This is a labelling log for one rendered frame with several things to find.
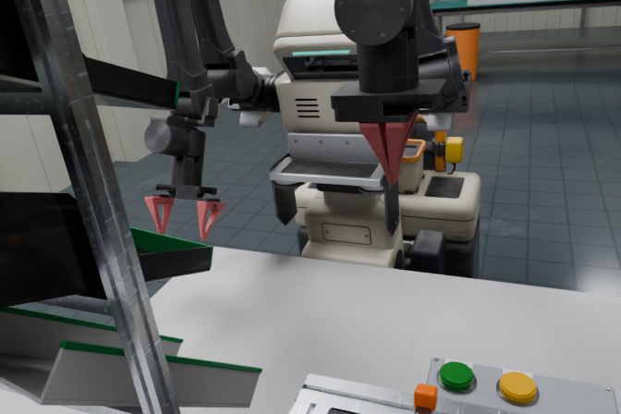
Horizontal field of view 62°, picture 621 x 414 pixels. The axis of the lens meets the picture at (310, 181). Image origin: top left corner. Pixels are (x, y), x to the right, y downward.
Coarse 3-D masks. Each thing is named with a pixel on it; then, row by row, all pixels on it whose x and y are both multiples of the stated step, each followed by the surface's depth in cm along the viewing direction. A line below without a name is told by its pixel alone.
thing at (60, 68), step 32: (32, 0) 29; (64, 0) 31; (32, 32) 30; (64, 32) 31; (64, 64) 31; (64, 96) 32; (64, 128) 33; (96, 128) 34; (64, 160) 34; (96, 160) 34; (96, 192) 34; (96, 224) 36; (128, 224) 37; (96, 256) 37; (128, 256) 37; (128, 288) 37; (128, 320) 38; (128, 352) 40; (160, 352) 41; (160, 384) 41
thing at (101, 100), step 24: (0, 0) 30; (0, 24) 30; (0, 48) 31; (24, 48) 32; (0, 72) 31; (24, 72) 32; (96, 72) 36; (120, 72) 38; (96, 96) 38; (120, 96) 38; (144, 96) 40; (168, 96) 42
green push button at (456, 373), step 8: (448, 368) 64; (456, 368) 64; (464, 368) 63; (440, 376) 63; (448, 376) 62; (456, 376) 62; (464, 376) 62; (472, 376) 62; (448, 384) 62; (456, 384) 61; (464, 384) 61
